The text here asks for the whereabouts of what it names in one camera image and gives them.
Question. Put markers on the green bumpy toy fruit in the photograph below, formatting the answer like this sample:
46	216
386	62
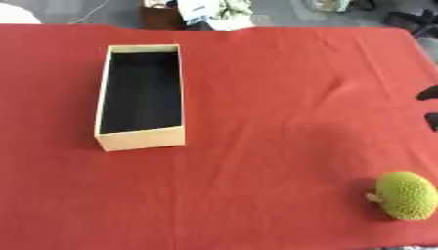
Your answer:
408	196

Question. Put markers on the tan cardboard box black inside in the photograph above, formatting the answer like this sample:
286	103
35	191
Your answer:
142	94

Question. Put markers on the white round object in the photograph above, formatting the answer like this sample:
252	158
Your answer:
16	14

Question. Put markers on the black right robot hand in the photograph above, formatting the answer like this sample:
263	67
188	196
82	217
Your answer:
430	93

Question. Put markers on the white printed paper bag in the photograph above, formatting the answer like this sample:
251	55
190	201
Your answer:
197	11

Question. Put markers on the brown wooden box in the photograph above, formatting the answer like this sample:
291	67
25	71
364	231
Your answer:
161	18

